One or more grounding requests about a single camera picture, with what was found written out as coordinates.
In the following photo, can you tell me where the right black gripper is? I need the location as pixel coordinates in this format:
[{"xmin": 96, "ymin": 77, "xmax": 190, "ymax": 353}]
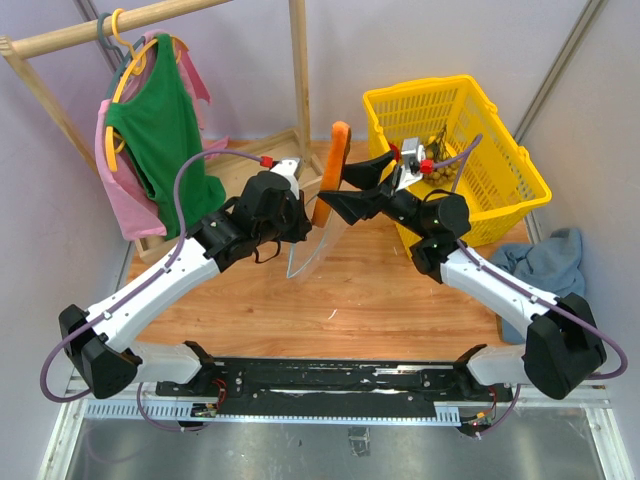
[{"xmin": 318, "ymin": 151, "xmax": 430, "ymax": 240}]

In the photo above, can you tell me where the clear zip top bag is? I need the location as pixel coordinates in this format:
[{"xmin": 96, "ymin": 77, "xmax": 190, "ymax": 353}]
[{"xmin": 286, "ymin": 211, "xmax": 349, "ymax": 282}]

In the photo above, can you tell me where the toy steak slice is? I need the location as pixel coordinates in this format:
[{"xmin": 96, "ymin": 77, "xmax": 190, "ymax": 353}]
[{"xmin": 311, "ymin": 121, "xmax": 351, "ymax": 228}]

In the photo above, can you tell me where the longan fruit bunch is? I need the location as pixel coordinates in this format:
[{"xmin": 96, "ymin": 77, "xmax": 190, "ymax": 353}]
[{"xmin": 423, "ymin": 125, "xmax": 461, "ymax": 187}]

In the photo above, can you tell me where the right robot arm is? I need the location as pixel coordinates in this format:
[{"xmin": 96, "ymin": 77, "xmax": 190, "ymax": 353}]
[{"xmin": 319, "ymin": 153, "xmax": 607, "ymax": 400}]

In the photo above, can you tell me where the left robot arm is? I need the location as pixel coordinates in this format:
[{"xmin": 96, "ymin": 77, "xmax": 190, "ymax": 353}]
[{"xmin": 58, "ymin": 159, "xmax": 311, "ymax": 399}]

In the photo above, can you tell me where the green tank top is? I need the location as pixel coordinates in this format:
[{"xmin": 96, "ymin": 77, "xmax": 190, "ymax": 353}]
[{"xmin": 106, "ymin": 34, "xmax": 203, "ymax": 239}]

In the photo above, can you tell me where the wooden clothes rack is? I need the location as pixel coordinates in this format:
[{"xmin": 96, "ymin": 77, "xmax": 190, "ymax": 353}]
[{"xmin": 0, "ymin": 0, "xmax": 332, "ymax": 265}]

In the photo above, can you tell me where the pink shirt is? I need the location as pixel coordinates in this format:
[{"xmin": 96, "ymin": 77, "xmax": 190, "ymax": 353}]
[{"xmin": 94, "ymin": 33, "xmax": 226, "ymax": 240}]

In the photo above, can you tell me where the yellow plastic basket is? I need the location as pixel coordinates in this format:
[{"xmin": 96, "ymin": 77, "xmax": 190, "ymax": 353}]
[{"xmin": 363, "ymin": 75, "xmax": 552, "ymax": 247}]

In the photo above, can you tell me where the yellow hanger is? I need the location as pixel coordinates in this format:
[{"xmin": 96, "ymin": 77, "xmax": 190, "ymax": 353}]
[{"xmin": 103, "ymin": 7, "xmax": 190, "ymax": 173}]

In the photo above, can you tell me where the dark green hanger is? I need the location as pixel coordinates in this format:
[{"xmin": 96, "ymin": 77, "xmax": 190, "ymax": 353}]
[{"xmin": 96, "ymin": 12, "xmax": 127, "ymax": 99}]

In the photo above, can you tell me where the blue cloth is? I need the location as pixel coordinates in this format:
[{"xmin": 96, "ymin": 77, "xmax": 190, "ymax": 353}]
[{"xmin": 489, "ymin": 227, "xmax": 589, "ymax": 346}]

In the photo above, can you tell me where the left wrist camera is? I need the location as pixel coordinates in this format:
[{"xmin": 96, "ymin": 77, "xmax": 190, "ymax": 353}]
[{"xmin": 257, "ymin": 156, "xmax": 301, "ymax": 199}]

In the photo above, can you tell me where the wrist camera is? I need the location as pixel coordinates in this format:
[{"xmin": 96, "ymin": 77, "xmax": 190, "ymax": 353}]
[
  {"xmin": 257, "ymin": 156, "xmax": 301, "ymax": 199},
  {"xmin": 397, "ymin": 137, "xmax": 434, "ymax": 190}
]

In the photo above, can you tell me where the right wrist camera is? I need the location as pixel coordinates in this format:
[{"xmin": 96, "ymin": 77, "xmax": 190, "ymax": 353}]
[{"xmin": 397, "ymin": 137, "xmax": 434, "ymax": 190}]

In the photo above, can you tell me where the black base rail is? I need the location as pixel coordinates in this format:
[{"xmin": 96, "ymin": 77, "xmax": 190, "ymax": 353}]
[{"xmin": 155, "ymin": 357, "xmax": 512, "ymax": 422}]

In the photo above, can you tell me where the aluminium frame post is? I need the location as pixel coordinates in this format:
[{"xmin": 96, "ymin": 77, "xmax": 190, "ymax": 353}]
[{"xmin": 513, "ymin": 0, "xmax": 608, "ymax": 144}]

